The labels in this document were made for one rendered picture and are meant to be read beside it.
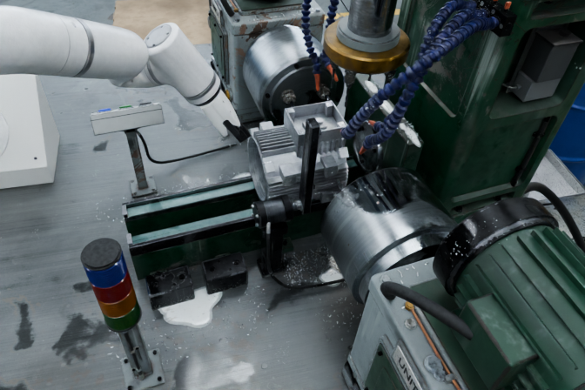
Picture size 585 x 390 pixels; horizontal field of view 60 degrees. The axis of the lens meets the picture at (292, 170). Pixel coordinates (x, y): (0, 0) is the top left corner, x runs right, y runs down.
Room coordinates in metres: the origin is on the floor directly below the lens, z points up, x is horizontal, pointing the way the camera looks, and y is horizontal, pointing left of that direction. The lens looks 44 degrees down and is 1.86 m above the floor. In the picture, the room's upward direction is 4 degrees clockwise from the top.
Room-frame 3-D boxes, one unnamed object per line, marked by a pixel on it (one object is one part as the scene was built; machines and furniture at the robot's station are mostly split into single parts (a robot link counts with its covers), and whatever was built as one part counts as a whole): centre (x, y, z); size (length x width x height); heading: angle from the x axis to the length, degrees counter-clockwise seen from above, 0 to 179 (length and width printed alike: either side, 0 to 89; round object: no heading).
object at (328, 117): (0.91, -0.04, 1.11); 0.12 x 0.11 x 0.07; 112
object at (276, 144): (0.89, -0.01, 1.02); 0.20 x 0.19 x 0.19; 112
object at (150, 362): (0.45, 0.28, 1.01); 0.08 x 0.08 x 0.42; 23
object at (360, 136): (0.97, -0.18, 1.02); 0.15 x 0.02 x 0.15; 23
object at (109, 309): (0.45, 0.28, 1.10); 0.06 x 0.06 x 0.04
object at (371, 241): (0.63, -0.23, 1.04); 0.41 x 0.25 x 0.25; 23
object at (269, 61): (1.26, 0.04, 1.04); 0.37 x 0.25 x 0.25; 23
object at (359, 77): (0.99, -0.24, 0.97); 0.30 x 0.11 x 0.34; 23
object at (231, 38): (1.48, 0.13, 0.99); 0.35 x 0.31 x 0.37; 23
